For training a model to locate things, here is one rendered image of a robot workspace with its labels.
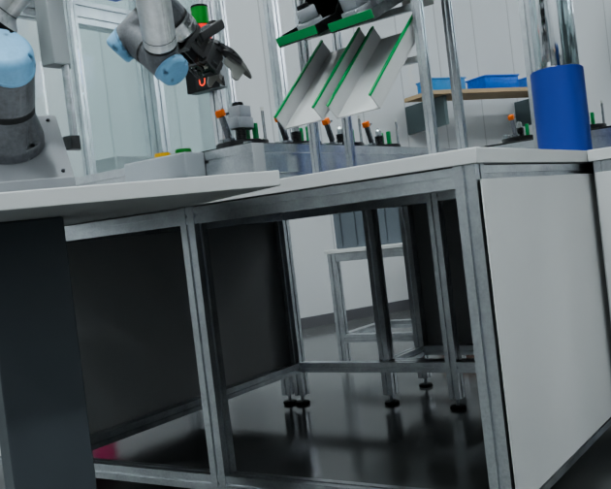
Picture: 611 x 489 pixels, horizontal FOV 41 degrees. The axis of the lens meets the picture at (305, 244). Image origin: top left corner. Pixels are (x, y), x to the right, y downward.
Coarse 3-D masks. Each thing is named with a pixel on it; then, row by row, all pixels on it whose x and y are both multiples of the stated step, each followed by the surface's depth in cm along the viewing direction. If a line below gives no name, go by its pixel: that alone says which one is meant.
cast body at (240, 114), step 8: (232, 104) 216; (240, 104) 215; (232, 112) 215; (240, 112) 214; (248, 112) 217; (232, 120) 214; (240, 120) 213; (248, 120) 216; (232, 128) 214; (240, 128) 215; (248, 128) 217
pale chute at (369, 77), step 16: (368, 32) 200; (368, 48) 199; (384, 48) 199; (400, 48) 187; (352, 64) 194; (368, 64) 198; (384, 64) 183; (400, 64) 187; (352, 80) 194; (368, 80) 193; (384, 80) 182; (336, 96) 189; (352, 96) 192; (368, 96) 187; (384, 96) 182; (336, 112) 189; (352, 112) 187
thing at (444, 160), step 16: (400, 160) 162; (416, 160) 160; (432, 160) 158; (448, 160) 156; (464, 160) 155; (480, 160) 154; (496, 160) 161; (512, 160) 168; (528, 160) 176; (544, 160) 185; (560, 160) 195; (576, 160) 206; (304, 176) 175; (320, 176) 173; (336, 176) 171; (352, 176) 169; (368, 176) 166; (384, 176) 164; (256, 192) 183; (272, 192) 180; (288, 192) 184
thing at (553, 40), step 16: (528, 0) 246; (544, 0) 242; (560, 0) 241; (528, 16) 248; (544, 16) 242; (560, 16) 241; (544, 32) 243; (560, 32) 241; (544, 48) 243; (560, 48) 241; (576, 48) 244; (544, 64) 243; (560, 64) 242
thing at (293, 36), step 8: (312, 0) 209; (320, 0) 211; (328, 0) 213; (336, 0) 215; (320, 8) 210; (328, 8) 213; (336, 8) 196; (328, 16) 193; (336, 16) 195; (320, 24) 191; (288, 32) 202; (296, 32) 194; (304, 32) 192; (312, 32) 191; (320, 32) 191; (280, 40) 198; (288, 40) 196; (296, 40) 195
